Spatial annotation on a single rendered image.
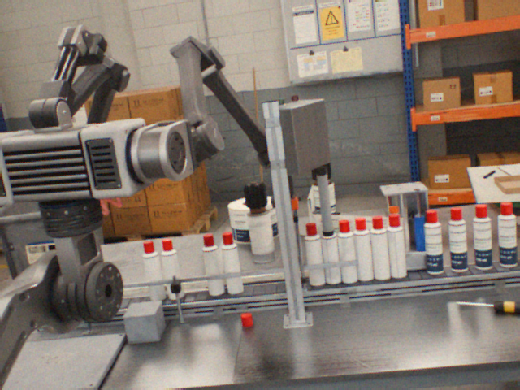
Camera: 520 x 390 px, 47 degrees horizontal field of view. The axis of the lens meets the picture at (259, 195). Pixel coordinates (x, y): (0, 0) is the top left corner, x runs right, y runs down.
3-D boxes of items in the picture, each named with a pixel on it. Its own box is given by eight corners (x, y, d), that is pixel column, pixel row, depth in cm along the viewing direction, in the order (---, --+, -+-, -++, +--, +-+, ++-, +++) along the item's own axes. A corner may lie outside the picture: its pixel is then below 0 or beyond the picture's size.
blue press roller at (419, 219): (426, 259, 195) (422, 211, 191) (428, 263, 191) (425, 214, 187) (416, 261, 195) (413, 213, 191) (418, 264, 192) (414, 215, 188)
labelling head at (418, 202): (426, 254, 204) (421, 182, 198) (435, 268, 191) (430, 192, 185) (385, 258, 205) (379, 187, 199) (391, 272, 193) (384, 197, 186)
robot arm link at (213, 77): (180, 69, 173) (210, 50, 169) (183, 61, 178) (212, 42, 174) (262, 171, 194) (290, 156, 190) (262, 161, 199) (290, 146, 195)
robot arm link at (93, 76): (97, 34, 168) (126, 54, 167) (105, 56, 181) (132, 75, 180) (-9, 157, 157) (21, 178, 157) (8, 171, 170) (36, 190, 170)
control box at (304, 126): (331, 162, 178) (325, 98, 173) (299, 175, 165) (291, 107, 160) (304, 161, 184) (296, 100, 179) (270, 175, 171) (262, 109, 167)
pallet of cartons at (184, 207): (218, 217, 614) (197, 82, 581) (198, 244, 536) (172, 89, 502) (111, 226, 637) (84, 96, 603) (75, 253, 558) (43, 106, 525)
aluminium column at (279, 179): (305, 316, 182) (278, 98, 166) (305, 322, 178) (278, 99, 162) (291, 318, 183) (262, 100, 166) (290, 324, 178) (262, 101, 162)
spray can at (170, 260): (185, 293, 199) (175, 236, 194) (183, 300, 194) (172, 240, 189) (171, 295, 200) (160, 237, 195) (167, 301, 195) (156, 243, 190)
